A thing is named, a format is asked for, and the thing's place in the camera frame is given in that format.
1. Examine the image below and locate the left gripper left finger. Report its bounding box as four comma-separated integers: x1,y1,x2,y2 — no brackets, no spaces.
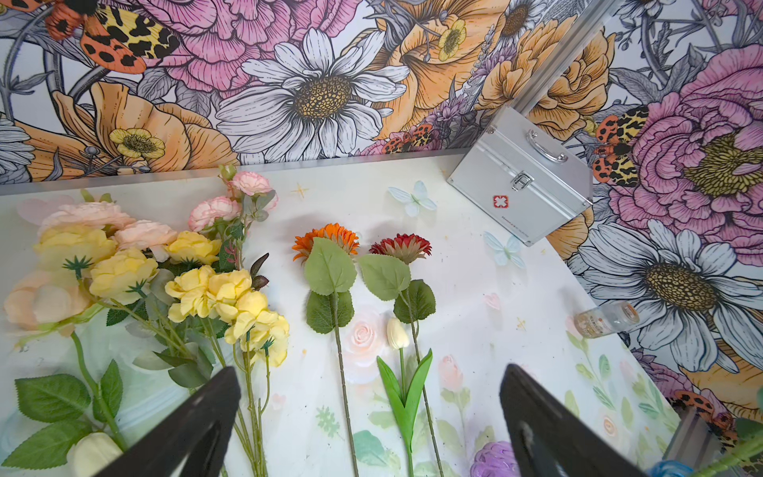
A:
97,367,242,477

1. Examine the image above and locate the silver first aid case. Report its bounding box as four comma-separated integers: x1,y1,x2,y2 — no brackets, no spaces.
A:
447,107,593,246

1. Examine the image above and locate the white tulip right stem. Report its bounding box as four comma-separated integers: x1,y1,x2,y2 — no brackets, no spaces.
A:
377,318,432,476

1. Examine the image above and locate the white tulip stem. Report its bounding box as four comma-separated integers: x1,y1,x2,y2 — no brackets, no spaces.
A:
377,318,432,476
67,432,123,477

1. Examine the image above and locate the orange gerbera stem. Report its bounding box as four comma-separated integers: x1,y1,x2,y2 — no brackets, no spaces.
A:
292,223,360,476

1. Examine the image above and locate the pale pink rose spray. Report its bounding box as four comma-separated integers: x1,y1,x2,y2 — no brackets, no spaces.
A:
38,202,179,262

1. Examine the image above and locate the peach rose stem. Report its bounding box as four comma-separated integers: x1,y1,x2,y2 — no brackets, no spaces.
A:
1,271,126,473

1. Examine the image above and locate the yellow rose bunch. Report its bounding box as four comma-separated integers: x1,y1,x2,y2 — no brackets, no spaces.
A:
34,225,291,477

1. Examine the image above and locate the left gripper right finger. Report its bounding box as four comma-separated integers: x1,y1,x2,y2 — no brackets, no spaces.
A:
500,364,644,477

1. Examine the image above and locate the paper butterfly lower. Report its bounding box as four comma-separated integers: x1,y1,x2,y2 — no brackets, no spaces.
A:
483,232,526,270

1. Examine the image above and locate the paper butterfly near case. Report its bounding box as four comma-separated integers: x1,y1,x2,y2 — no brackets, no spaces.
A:
387,181,437,218

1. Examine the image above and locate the white tulip left stem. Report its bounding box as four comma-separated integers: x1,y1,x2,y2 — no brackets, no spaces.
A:
67,432,123,477

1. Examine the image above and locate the small clear bottle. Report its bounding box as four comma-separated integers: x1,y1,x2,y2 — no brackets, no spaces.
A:
573,301,641,339

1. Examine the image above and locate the pink rosebud spray stem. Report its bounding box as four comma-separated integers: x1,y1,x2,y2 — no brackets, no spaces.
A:
188,165,278,272

